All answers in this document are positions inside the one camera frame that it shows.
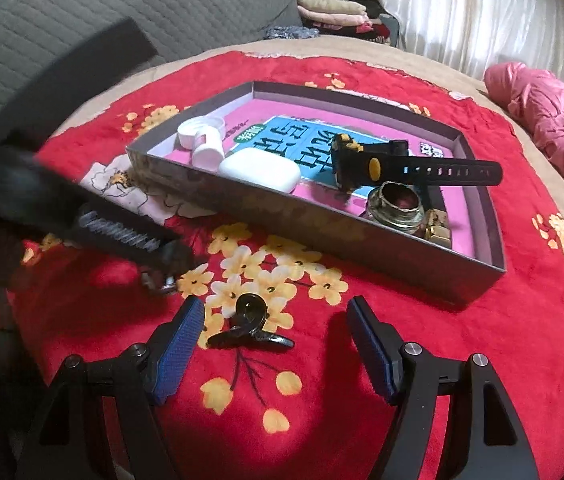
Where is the red floral blanket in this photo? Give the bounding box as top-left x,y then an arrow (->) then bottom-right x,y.
9,50 -> 564,480

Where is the grey quilted cover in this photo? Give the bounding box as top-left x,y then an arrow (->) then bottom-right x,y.
0,0 -> 303,123

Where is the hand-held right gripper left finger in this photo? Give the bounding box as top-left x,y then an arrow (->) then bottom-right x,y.
14,295 -> 206,480

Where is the black hair clip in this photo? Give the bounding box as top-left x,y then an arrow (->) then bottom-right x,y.
206,292 -> 295,351

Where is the pink quilt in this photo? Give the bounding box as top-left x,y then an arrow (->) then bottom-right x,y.
483,61 -> 564,221

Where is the grey cardboard box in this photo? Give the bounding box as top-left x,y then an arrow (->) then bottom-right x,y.
126,80 -> 508,309

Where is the white curtain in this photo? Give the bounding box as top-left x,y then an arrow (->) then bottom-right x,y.
379,0 -> 564,88

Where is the white earbud case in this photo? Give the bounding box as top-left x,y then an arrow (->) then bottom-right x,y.
218,147 -> 302,194

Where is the black watch with yellow buttons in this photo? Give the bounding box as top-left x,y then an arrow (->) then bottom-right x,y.
332,132 -> 504,193

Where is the round glass jar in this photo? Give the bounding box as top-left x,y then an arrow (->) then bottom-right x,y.
359,182 -> 425,236

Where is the beige bed sheet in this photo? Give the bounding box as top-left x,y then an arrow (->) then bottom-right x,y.
32,35 -> 564,461

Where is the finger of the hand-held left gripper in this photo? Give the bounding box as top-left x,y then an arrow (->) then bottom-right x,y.
159,239 -> 197,279
138,266 -> 180,297

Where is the white pill bottle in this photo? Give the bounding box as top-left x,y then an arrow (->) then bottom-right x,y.
192,127 -> 224,171

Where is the black and gold lighter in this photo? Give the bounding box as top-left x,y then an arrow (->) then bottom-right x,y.
421,209 -> 455,248

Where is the stack of folded clothes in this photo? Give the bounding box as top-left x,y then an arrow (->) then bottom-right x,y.
296,0 -> 403,38

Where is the pink book with blue label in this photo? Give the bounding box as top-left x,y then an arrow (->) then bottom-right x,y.
154,97 -> 485,261

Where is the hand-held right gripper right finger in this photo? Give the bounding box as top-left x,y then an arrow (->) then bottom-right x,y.
347,296 -> 540,480

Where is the white plastic lid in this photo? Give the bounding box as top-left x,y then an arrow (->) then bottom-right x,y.
177,116 -> 226,150

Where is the blue patterned cloth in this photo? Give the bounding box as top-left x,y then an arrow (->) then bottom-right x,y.
265,25 -> 320,42

